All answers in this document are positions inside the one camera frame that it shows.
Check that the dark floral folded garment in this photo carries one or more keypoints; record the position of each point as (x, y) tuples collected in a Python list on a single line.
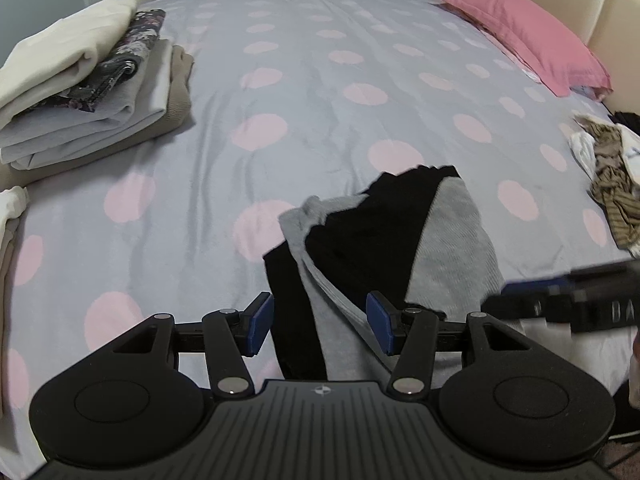
[(135, 45)]

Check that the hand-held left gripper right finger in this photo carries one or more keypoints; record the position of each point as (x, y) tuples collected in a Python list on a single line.
[(380, 322)]

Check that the brown striped garment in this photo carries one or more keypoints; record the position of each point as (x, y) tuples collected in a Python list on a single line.
[(612, 185)]

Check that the pale blue garment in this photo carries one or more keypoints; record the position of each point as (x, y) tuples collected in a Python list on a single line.
[(632, 162)]

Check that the cream padded headboard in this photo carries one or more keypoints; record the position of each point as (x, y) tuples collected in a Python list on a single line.
[(615, 15)]

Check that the beige folded garment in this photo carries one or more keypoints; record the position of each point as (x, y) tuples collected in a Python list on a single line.
[(180, 95)]

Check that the pink pillow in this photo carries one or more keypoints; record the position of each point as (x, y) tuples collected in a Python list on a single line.
[(525, 35)]

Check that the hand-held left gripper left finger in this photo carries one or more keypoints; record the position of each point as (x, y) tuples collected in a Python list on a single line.
[(260, 322)]

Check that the white crumpled garment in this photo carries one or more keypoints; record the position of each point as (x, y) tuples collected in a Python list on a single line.
[(12, 202)]

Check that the black garment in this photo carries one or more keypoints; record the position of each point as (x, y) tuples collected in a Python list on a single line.
[(627, 120)]

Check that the light printed pillow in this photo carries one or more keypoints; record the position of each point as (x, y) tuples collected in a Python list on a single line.
[(592, 92)]

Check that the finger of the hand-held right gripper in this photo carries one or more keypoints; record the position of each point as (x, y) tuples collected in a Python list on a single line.
[(515, 307)]

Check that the bed with dotted grey sheet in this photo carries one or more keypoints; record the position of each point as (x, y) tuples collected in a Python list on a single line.
[(300, 85)]

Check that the white textured cloth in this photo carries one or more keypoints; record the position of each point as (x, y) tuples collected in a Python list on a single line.
[(582, 152)]

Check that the grey shirt with black sleeves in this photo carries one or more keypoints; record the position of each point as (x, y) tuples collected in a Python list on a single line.
[(450, 240)]

